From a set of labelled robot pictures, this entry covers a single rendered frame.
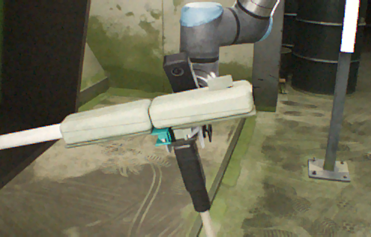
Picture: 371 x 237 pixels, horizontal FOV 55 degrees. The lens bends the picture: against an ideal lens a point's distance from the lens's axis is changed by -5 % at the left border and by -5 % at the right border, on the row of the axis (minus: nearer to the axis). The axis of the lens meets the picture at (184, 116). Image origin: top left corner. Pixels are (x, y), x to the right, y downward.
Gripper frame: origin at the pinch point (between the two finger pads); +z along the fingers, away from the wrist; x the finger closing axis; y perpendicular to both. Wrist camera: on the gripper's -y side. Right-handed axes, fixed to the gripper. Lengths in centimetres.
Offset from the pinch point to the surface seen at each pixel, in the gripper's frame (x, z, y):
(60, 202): 72, -65, 52
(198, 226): 16, -58, 65
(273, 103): -22, -198, 77
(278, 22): -34, -200, 22
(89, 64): 105, -208, 27
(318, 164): -38, -118, 83
